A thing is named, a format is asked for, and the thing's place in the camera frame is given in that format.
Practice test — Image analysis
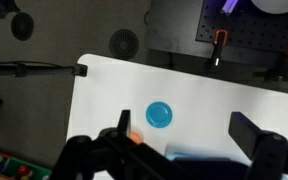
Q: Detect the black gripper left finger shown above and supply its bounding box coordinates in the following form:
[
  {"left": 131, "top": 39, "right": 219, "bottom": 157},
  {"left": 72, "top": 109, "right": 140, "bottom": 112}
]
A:
[{"left": 117, "top": 109, "right": 132, "bottom": 138}]

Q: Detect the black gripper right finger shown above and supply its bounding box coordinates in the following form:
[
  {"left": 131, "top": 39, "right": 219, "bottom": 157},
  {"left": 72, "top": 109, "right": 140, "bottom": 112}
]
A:
[{"left": 228, "top": 111, "right": 288, "bottom": 168}]

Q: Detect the light blue toy sink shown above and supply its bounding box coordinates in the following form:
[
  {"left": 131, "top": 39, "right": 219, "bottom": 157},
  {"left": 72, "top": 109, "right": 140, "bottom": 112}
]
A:
[{"left": 163, "top": 146, "right": 238, "bottom": 164}]

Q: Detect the small blue toy plate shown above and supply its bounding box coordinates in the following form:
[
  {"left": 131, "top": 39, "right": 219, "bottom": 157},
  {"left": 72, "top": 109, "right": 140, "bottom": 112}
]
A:
[{"left": 145, "top": 101, "right": 174, "bottom": 128}]

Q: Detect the round black perforated disc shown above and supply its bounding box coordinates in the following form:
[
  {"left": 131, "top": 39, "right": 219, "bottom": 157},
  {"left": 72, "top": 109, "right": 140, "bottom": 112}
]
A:
[{"left": 108, "top": 28, "right": 140, "bottom": 62}]

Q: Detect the black workbench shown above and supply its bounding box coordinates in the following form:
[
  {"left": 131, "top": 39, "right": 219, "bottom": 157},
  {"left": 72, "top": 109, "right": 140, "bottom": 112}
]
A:
[{"left": 143, "top": 0, "right": 288, "bottom": 98}]

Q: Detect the black perforated mounting board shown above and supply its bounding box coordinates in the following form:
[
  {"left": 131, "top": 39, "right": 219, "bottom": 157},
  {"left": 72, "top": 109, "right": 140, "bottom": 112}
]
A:
[{"left": 195, "top": 0, "right": 288, "bottom": 54}]

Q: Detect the colourful toy storage shelf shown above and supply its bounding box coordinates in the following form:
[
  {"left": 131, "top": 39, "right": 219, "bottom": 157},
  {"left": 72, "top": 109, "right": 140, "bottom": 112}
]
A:
[{"left": 0, "top": 146, "right": 53, "bottom": 180}]

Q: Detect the purple glowing tube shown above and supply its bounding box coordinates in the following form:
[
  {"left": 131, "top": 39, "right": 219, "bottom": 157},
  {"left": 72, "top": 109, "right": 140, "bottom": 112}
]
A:
[{"left": 220, "top": 0, "right": 243, "bottom": 15}]

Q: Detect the black oval pad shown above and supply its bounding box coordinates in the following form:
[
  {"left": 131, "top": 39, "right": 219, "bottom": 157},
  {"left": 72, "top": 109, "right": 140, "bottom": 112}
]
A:
[{"left": 10, "top": 11, "right": 36, "bottom": 42}]

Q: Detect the black camera stand pole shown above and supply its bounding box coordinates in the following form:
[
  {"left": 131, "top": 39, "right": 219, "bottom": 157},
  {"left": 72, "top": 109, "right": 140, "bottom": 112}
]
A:
[{"left": 0, "top": 51, "right": 89, "bottom": 79}]

